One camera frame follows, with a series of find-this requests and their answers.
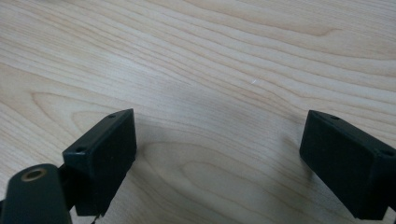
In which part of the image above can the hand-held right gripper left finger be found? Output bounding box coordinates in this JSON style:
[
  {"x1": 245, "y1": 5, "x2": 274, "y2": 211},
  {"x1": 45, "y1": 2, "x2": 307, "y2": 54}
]
[{"x1": 62, "y1": 108, "x2": 137, "y2": 217}]

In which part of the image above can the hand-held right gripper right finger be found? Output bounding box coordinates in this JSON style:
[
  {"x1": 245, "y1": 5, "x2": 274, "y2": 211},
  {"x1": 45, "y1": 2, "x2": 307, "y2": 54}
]
[{"x1": 299, "y1": 109, "x2": 396, "y2": 221}]

